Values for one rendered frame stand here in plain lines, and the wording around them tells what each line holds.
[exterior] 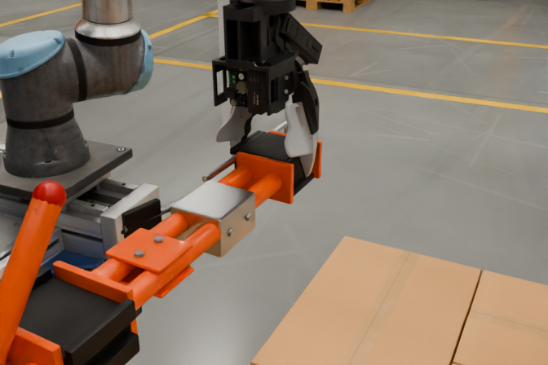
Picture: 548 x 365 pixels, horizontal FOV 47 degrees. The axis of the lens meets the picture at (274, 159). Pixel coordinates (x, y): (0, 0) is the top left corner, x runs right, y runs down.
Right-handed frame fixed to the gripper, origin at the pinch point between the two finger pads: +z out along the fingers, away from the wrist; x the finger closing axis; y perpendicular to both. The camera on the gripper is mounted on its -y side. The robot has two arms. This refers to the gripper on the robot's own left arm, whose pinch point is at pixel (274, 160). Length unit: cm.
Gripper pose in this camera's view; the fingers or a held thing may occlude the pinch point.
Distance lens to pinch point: 77.7
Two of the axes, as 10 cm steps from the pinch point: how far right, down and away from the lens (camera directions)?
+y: -4.8, 3.6, -8.0
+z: 0.1, 9.1, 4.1
